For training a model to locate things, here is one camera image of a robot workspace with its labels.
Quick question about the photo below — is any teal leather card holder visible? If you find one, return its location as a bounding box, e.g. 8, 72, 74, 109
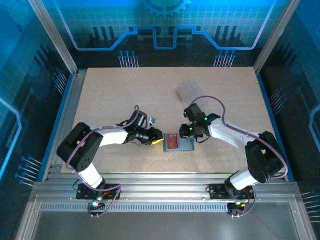
163, 132, 196, 153

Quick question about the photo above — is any red credit card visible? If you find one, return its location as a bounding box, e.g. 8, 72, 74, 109
165, 134, 179, 150

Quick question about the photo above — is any clear plastic card tray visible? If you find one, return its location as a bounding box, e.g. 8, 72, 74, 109
174, 76, 210, 111

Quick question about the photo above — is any black LED controller board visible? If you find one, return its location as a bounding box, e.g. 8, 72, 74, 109
226, 199, 247, 217
87, 199, 106, 216

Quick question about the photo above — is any grey metal bench panel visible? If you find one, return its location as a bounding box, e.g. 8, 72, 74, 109
14, 194, 317, 240

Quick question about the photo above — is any blue table edge strip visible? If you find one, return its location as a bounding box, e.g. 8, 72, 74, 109
256, 73, 295, 182
37, 73, 75, 182

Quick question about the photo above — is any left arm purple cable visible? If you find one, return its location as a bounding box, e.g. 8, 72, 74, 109
65, 104, 145, 218

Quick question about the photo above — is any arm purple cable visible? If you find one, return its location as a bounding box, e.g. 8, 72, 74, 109
189, 95, 290, 218
65, 104, 145, 218

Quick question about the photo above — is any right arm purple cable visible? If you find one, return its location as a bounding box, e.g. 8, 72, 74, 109
189, 95, 290, 218

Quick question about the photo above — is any aluminium frame rail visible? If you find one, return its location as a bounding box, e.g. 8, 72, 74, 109
29, 172, 302, 201

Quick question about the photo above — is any slotted grey cable duct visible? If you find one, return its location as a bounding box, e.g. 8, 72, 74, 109
39, 203, 230, 213

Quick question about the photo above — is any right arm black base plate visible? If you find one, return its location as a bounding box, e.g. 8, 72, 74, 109
208, 183, 255, 201

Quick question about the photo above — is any aluminium side rail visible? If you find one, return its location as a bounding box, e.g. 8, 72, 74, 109
43, 69, 88, 182

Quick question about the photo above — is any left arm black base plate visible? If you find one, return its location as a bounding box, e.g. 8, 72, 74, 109
76, 183, 122, 201

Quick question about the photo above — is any aluminium corner post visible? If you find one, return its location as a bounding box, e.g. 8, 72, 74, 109
253, 0, 302, 75
27, 0, 80, 76

